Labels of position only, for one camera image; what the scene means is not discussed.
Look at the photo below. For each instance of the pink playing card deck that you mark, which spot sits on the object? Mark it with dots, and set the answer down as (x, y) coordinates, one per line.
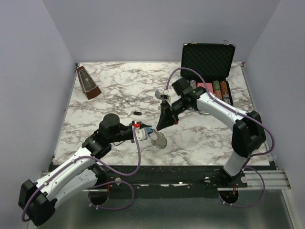
(209, 85)

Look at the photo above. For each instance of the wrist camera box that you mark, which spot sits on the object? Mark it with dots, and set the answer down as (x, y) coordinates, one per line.
(139, 132)
(163, 95)

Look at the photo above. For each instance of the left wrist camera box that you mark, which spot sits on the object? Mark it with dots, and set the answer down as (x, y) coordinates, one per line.
(139, 132)

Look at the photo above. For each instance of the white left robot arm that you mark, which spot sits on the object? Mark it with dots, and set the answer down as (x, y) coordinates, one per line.
(39, 200)

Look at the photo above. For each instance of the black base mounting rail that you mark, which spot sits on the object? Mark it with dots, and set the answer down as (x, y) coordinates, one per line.
(169, 182)

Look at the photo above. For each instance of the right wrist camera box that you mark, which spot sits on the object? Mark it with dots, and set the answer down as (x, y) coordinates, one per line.
(163, 95)

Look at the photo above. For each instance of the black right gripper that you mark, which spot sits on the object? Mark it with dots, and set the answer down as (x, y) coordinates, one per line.
(167, 117)

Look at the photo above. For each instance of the brown wooden metronome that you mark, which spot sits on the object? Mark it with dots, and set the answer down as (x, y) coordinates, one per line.
(88, 85)

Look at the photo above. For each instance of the black poker chip case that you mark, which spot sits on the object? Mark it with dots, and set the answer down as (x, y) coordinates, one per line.
(211, 60)

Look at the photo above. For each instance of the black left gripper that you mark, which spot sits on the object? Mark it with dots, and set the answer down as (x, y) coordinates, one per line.
(142, 125)

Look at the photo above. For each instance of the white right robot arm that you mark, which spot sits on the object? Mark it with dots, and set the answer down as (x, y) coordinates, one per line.
(247, 133)

